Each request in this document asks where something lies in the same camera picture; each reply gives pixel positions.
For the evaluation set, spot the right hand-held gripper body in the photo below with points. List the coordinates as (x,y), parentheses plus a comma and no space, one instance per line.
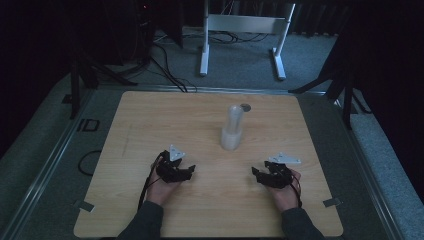
(281,173)

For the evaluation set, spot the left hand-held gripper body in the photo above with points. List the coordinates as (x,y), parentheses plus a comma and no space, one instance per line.
(168,170)

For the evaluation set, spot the white metal stand frame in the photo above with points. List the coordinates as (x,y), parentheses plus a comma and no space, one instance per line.
(246,24)

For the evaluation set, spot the grey tape piece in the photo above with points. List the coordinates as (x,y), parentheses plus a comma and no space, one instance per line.
(332,202)
(84,205)

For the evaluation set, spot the dark curtain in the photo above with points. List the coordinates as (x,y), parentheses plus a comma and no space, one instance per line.
(320,16)

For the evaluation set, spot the small round grey disc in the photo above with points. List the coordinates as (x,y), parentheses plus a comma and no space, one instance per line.
(246,107)

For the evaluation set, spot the black tripod stand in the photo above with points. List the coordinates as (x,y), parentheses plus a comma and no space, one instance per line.
(75,90)
(346,100)

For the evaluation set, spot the stack of clear plastic cups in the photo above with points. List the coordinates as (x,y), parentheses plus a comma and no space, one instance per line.
(231,135)

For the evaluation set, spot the black computer tower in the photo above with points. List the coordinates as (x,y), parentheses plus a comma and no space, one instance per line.
(133,30)

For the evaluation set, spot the person's right hand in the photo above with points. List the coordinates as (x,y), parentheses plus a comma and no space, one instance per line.
(283,198)

